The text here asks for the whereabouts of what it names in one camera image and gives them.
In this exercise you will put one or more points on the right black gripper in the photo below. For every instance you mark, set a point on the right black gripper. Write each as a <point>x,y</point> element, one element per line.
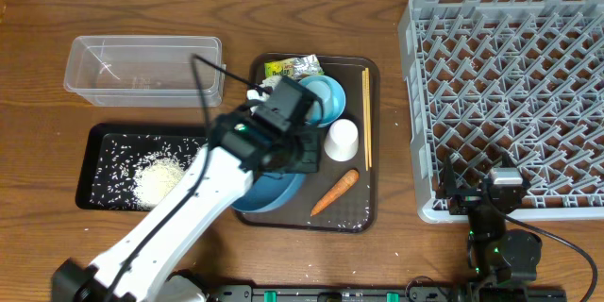
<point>467,198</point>

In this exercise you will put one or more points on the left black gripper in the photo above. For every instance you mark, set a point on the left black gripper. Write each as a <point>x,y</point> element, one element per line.
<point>316,163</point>

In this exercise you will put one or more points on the dark blue plate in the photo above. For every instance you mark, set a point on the dark blue plate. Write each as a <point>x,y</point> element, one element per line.
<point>269,192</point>

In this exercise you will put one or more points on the pile of white rice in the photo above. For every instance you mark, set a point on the pile of white rice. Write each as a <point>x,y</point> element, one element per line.
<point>156,179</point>

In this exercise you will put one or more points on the pale pink cup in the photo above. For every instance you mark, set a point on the pale pink cup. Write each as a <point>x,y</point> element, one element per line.
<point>342,140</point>

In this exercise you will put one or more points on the light blue cup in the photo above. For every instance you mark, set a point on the light blue cup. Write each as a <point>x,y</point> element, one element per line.
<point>324,107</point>

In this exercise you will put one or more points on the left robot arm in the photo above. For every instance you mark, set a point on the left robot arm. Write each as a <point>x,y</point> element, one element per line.
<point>136,268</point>

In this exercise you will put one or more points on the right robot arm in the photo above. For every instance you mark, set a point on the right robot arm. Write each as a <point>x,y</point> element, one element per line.
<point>505,260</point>

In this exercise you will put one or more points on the grey dishwasher rack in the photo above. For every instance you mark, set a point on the grey dishwasher rack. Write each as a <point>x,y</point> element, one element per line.
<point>522,78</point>

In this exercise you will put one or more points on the black waste tray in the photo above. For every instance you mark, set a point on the black waste tray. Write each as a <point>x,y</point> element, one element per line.
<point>96,135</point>

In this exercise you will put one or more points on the crumpled white tissue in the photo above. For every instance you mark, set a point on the crumpled white tissue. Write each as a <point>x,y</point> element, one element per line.
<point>268,84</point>

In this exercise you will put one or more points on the light blue bowl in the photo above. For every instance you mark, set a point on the light blue bowl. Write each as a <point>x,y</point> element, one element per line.
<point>339,98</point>

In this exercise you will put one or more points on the green snack wrapper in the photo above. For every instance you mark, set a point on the green snack wrapper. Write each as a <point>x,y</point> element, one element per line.
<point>294,68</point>

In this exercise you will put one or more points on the orange carrot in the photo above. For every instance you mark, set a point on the orange carrot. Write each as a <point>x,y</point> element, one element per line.
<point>348,180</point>

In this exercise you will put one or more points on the brown serving tray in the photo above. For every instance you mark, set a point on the brown serving tray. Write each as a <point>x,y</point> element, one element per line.
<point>356,209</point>

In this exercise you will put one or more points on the left wooden chopstick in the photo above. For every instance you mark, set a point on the left wooden chopstick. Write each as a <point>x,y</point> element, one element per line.
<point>365,122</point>

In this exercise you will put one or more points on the wooden chopstick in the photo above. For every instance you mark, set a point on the wooden chopstick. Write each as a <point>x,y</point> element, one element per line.
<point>365,122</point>
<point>368,117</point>

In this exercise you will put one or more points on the right wooden chopstick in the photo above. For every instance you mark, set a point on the right wooden chopstick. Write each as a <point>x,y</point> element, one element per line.
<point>368,117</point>

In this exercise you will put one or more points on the clear plastic bin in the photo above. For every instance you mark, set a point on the clear plastic bin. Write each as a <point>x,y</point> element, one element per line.
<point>138,71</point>

